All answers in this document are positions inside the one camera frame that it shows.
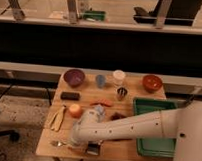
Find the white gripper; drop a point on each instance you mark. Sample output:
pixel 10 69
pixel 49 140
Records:
pixel 73 145

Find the silver metal fork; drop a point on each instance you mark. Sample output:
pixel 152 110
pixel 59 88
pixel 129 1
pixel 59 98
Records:
pixel 57 143

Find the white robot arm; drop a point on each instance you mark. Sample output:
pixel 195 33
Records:
pixel 183 124

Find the blue cup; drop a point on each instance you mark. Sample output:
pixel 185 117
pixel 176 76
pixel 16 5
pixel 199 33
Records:
pixel 100 81

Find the small metal cup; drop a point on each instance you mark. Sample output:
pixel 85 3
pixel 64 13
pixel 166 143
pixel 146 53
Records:
pixel 121 93

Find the white paper cup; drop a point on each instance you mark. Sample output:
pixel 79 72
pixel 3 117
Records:
pixel 119 76

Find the orange apple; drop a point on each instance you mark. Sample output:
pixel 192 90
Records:
pixel 75 110

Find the yellow banana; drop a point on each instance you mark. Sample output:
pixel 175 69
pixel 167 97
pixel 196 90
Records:
pixel 57 118

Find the light blue crumpled cloth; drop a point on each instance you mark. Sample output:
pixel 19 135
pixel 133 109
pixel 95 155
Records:
pixel 100 110

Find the black rectangular block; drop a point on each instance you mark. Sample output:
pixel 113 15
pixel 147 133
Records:
pixel 70 96

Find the brown grape bunch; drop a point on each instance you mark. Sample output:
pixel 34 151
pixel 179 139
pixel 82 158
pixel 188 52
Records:
pixel 117 116

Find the orange carrot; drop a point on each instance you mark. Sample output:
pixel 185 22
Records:
pixel 105 102

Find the wooden table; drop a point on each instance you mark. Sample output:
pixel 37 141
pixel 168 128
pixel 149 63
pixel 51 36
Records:
pixel 110 150

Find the black office chair base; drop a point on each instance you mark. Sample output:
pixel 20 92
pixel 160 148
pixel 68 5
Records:
pixel 13 135

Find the purple bowl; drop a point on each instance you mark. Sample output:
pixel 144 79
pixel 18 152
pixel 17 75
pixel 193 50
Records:
pixel 74 77

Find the green plastic tray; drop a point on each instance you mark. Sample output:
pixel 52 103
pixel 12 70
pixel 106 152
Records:
pixel 154 147

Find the red-orange bowl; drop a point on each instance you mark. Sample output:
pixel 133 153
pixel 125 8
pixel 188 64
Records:
pixel 151 83

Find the green box on shelf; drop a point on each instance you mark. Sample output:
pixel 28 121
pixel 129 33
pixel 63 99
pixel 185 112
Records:
pixel 95 15

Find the black-handled metal scraper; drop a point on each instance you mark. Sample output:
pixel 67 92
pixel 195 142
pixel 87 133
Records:
pixel 93 149

